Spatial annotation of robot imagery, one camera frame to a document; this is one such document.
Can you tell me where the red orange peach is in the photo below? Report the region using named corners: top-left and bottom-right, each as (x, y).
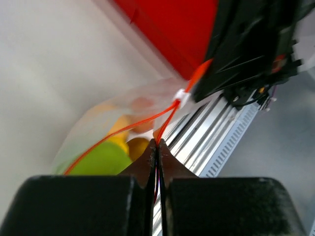
top-left (130, 97), bottom-right (155, 134)

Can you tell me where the red plastic tray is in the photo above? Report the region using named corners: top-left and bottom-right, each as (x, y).
top-left (115, 0), bottom-right (219, 80)

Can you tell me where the aluminium mounting rail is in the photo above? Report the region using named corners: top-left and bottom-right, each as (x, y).
top-left (152, 93), bottom-right (247, 236)

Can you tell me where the clear zip top bag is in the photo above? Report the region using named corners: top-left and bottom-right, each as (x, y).
top-left (50, 58), bottom-right (214, 176)

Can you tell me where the green apple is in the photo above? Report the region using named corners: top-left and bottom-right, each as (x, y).
top-left (68, 139), bottom-right (131, 175)

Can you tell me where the yellow orange mango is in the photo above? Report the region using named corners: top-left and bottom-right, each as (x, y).
top-left (127, 138), bottom-right (150, 162)

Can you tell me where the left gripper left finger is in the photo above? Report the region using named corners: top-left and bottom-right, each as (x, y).
top-left (120, 139), bottom-right (157, 236)

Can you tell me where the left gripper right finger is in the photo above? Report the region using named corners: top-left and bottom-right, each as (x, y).
top-left (157, 139), bottom-right (198, 236)

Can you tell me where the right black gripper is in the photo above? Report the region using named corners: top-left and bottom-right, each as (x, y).
top-left (192, 0), bottom-right (302, 108)

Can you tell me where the slotted cable duct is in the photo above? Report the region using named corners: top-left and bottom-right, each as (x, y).
top-left (199, 103), bottom-right (259, 177)

